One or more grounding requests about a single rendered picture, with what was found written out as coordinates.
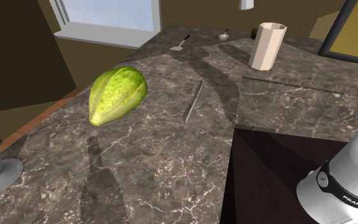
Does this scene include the black-framed yellow picture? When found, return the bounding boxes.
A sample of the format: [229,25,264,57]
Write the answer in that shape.
[317,0,358,64]

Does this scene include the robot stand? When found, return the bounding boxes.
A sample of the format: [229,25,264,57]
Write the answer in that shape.
[219,126,348,224]

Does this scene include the green lettuce head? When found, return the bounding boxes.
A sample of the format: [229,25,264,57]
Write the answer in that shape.
[88,66,149,127]

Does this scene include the black-handled silver spatula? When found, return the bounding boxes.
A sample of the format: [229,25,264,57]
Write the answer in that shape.
[169,34,191,52]

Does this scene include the dark brown cabinet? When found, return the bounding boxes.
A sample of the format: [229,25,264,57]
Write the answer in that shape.
[0,0,76,115]

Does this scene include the white-framed window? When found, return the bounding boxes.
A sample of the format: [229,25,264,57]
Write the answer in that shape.
[48,0,162,50]

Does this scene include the silver knife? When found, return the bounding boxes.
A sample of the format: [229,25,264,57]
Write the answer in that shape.
[182,80,205,124]

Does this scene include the beige faceted cup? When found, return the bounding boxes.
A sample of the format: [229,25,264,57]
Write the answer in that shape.
[248,22,288,71]

